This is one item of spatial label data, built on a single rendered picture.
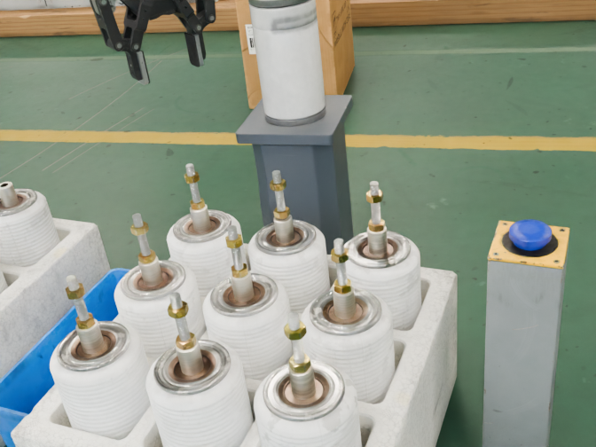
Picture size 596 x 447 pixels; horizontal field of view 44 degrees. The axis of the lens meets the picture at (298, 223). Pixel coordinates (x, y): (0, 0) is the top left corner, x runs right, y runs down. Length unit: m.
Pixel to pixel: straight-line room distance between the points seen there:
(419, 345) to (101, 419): 0.35
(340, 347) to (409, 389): 0.09
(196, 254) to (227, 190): 0.66
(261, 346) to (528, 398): 0.29
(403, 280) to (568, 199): 0.68
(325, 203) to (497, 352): 0.41
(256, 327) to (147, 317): 0.13
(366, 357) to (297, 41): 0.47
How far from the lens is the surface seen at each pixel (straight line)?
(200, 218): 0.93
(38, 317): 1.10
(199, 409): 0.71
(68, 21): 2.92
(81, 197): 1.67
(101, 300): 1.15
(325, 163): 1.08
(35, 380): 1.07
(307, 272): 0.88
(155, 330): 0.86
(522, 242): 0.74
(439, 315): 0.88
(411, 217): 1.40
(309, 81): 1.05
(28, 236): 1.11
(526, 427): 0.88
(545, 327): 0.78
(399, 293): 0.84
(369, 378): 0.77
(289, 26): 1.02
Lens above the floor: 0.73
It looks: 31 degrees down
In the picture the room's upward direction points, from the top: 7 degrees counter-clockwise
